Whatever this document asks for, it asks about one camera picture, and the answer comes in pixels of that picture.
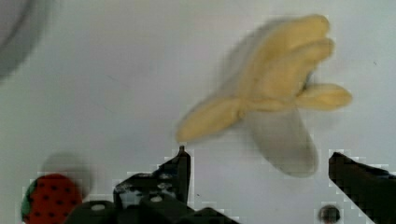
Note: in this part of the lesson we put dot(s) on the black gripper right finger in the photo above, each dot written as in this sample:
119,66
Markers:
372,189

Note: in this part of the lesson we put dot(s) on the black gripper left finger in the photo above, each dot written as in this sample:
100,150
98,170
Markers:
160,197

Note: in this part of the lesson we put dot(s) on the peeled yellow toy banana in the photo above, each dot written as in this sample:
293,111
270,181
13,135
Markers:
271,89

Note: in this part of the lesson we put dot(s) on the lavender round plate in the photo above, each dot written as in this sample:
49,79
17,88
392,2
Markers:
13,16

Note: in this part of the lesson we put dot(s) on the red toy strawberry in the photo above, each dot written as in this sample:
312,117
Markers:
50,199

